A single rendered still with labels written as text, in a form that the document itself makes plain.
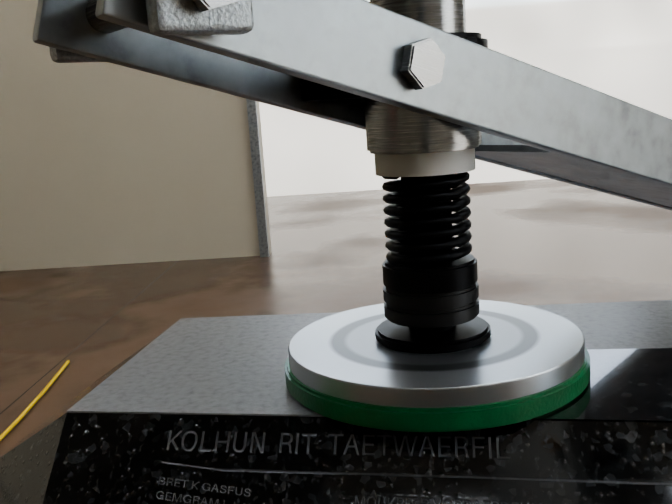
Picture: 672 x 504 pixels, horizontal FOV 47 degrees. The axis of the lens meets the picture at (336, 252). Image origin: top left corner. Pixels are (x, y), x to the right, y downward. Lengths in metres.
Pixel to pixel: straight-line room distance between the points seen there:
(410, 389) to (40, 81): 5.38
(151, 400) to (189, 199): 4.95
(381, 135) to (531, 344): 0.18
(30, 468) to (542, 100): 0.44
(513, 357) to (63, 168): 5.32
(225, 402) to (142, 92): 5.03
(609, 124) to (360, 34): 0.23
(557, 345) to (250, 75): 0.28
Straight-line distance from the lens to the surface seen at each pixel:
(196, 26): 0.37
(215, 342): 0.70
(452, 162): 0.53
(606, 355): 0.62
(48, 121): 5.76
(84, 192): 5.71
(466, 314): 0.55
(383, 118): 0.52
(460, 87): 0.49
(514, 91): 0.53
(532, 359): 0.53
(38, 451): 0.61
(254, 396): 0.56
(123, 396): 0.60
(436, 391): 0.48
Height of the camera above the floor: 1.02
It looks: 11 degrees down
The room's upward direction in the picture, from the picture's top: 4 degrees counter-clockwise
